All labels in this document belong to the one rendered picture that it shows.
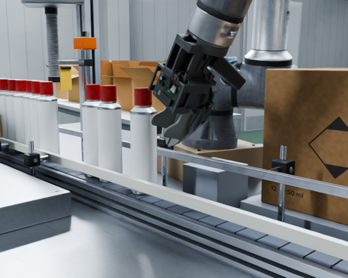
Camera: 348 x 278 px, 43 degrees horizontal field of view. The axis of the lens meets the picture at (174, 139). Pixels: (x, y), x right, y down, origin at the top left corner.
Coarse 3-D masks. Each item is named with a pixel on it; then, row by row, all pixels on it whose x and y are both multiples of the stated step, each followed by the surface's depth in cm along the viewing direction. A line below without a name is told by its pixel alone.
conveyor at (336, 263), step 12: (60, 168) 106; (96, 180) 95; (120, 192) 86; (156, 204) 79; (168, 204) 79; (192, 216) 73; (204, 216) 73; (228, 228) 67; (240, 228) 67; (252, 240) 64; (264, 240) 63; (276, 240) 63; (288, 252) 59; (300, 252) 59; (312, 252) 59; (324, 264) 56; (336, 264) 55
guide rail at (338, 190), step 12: (60, 132) 116; (72, 132) 112; (168, 156) 86; (180, 156) 83; (192, 156) 81; (228, 168) 75; (240, 168) 73; (252, 168) 71; (276, 180) 68; (288, 180) 67; (300, 180) 65; (312, 180) 64; (324, 192) 62; (336, 192) 61
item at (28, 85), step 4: (28, 80) 119; (32, 80) 120; (36, 80) 119; (28, 84) 118; (28, 88) 118; (28, 92) 118; (24, 96) 118; (28, 96) 118; (24, 100) 118; (28, 100) 118; (24, 104) 118; (28, 104) 118; (24, 108) 119; (28, 108) 118; (24, 112) 119; (28, 112) 118; (24, 116) 119; (28, 116) 118; (24, 120) 120; (28, 120) 119; (24, 124) 120; (28, 124) 119; (24, 128) 120; (28, 128) 119; (28, 132) 119; (28, 136) 119; (28, 140) 120; (28, 144) 120
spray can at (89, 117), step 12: (96, 84) 95; (96, 96) 96; (84, 108) 95; (96, 108) 95; (84, 120) 96; (96, 120) 95; (84, 132) 97; (96, 132) 96; (84, 144) 97; (96, 144) 96; (84, 156) 98; (96, 156) 97
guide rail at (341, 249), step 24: (24, 144) 118; (72, 168) 99; (96, 168) 91; (144, 192) 80; (168, 192) 75; (216, 216) 68; (240, 216) 64; (288, 240) 59; (312, 240) 56; (336, 240) 54
